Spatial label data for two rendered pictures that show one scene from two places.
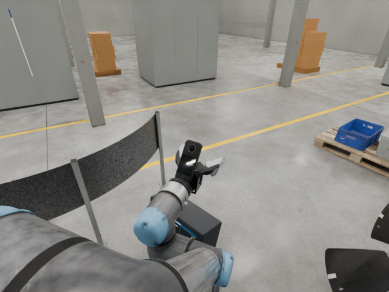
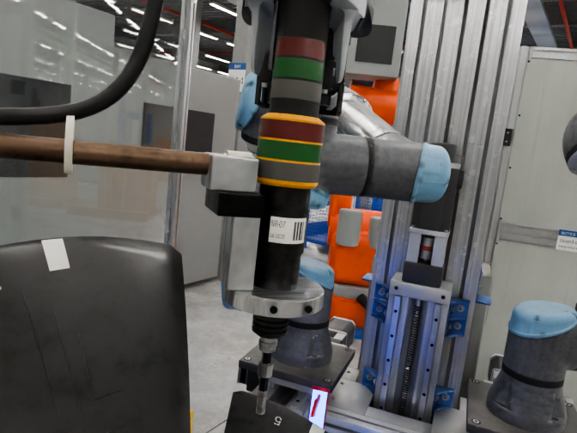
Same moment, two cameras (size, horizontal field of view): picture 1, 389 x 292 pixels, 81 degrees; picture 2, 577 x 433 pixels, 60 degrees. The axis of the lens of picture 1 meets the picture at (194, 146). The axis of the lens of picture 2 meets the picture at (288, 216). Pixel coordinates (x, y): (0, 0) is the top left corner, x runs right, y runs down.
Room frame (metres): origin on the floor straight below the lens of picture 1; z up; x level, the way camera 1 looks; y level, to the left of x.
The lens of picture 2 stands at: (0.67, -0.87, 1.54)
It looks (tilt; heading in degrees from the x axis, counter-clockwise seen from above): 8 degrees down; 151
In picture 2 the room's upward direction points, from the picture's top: 6 degrees clockwise
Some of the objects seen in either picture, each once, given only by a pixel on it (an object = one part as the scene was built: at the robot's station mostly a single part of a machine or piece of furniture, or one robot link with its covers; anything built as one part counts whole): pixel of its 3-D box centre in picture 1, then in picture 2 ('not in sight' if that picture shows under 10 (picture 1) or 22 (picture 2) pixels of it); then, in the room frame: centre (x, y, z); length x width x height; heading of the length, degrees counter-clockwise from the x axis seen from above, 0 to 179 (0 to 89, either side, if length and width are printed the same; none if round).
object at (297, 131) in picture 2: not in sight; (291, 131); (0.37, -0.71, 1.54); 0.04 x 0.04 x 0.01
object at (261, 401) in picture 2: not in sight; (264, 379); (0.37, -0.71, 1.37); 0.01 x 0.01 x 0.05
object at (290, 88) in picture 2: not in sight; (295, 92); (0.37, -0.71, 1.57); 0.03 x 0.03 x 0.01
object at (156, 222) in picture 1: (158, 218); not in sight; (0.37, 0.08, 1.43); 0.11 x 0.08 x 0.09; 157
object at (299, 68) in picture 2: not in sight; (298, 71); (0.37, -0.71, 1.58); 0.03 x 0.03 x 0.01
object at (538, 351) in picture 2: not in sight; (542, 337); (0.08, 0.07, 1.20); 0.13 x 0.12 x 0.14; 67
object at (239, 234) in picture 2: not in sight; (266, 231); (0.37, -0.72, 1.47); 0.09 x 0.07 x 0.10; 83
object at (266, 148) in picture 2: not in sight; (289, 150); (0.37, -0.71, 1.53); 0.04 x 0.04 x 0.01
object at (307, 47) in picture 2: not in sight; (300, 51); (0.37, -0.71, 1.59); 0.03 x 0.03 x 0.01
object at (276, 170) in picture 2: not in sight; (287, 169); (0.37, -0.71, 1.52); 0.04 x 0.04 x 0.01
